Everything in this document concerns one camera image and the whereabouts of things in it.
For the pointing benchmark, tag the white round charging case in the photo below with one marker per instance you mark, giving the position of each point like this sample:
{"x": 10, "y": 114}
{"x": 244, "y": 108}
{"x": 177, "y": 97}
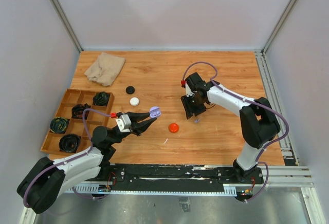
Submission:
{"x": 134, "y": 101}

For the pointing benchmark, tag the orange round charging case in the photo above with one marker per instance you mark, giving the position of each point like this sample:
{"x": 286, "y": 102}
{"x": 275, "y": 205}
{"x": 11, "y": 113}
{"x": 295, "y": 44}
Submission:
{"x": 173, "y": 128}

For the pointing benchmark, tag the purple round charging case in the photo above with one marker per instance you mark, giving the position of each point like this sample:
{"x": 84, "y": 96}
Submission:
{"x": 155, "y": 112}

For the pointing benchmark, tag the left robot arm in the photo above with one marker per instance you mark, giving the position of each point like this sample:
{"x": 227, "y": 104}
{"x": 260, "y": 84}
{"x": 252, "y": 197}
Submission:
{"x": 48, "y": 179}

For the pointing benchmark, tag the black round charging case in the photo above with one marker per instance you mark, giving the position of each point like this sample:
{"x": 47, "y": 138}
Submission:
{"x": 130, "y": 90}

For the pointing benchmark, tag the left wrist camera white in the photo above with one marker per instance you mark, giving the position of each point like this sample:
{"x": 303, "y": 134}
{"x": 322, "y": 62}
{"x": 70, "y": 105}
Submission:
{"x": 124, "y": 123}

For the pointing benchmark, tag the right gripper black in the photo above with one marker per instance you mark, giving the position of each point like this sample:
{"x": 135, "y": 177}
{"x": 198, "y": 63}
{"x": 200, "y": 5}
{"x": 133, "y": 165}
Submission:
{"x": 189, "y": 109}

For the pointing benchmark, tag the wooden compartment tray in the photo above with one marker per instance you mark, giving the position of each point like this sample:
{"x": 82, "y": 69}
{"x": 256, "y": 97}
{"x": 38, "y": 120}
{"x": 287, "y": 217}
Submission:
{"x": 77, "y": 116}

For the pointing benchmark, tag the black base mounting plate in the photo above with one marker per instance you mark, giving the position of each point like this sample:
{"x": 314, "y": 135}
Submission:
{"x": 175, "y": 178}

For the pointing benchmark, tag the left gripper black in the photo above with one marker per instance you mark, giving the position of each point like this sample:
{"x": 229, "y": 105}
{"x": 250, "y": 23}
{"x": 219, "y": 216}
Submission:
{"x": 138, "y": 127}

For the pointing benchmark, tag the beige folded cloth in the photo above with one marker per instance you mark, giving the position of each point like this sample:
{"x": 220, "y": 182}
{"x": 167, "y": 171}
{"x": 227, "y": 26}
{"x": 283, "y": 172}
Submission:
{"x": 105, "y": 69}

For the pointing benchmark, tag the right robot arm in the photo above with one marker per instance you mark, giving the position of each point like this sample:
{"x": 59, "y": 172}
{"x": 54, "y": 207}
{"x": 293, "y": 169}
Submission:
{"x": 258, "y": 121}

